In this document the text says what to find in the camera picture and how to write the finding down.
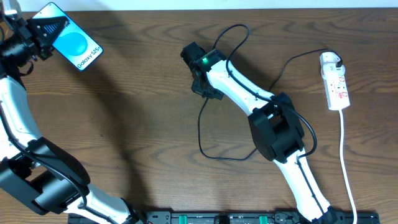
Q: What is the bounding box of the blue Samsung Galaxy smartphone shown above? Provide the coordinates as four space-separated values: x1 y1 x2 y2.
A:
33 2 103 71

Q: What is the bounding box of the black charging cable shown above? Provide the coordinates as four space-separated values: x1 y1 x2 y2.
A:
197 48 344 162

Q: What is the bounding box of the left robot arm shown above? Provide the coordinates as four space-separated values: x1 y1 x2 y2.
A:
1 12 147 223

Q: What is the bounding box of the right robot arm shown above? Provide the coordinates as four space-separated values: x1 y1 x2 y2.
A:
180 42 338 223

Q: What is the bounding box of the white charger plug adapter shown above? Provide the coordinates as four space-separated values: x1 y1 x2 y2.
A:
320 52 345 80

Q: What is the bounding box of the white power strip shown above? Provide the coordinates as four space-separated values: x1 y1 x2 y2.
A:
323 75 350 111

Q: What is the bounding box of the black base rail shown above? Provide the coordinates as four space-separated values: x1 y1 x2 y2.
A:
67 211 381 224

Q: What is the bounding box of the white power strip cord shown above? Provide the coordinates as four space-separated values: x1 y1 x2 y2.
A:
338 108 358 224

